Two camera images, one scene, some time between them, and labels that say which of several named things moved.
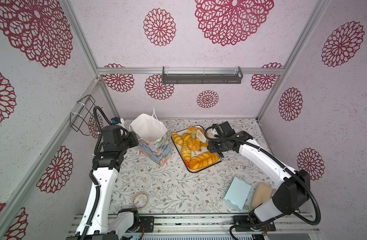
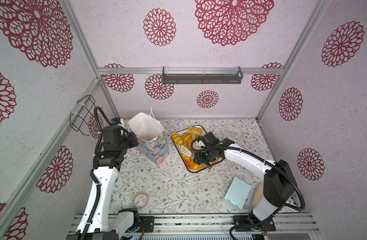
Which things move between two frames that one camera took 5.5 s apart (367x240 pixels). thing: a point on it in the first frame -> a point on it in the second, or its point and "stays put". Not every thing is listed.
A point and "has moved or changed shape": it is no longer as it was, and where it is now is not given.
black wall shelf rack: [199, 78] stays put
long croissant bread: [186, 152] stays put
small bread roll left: [177, 138] stays put
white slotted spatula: [201, 136] has moved or changed shape
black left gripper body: [127, 142] stays put
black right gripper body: [217, 146] -> [204, 156]
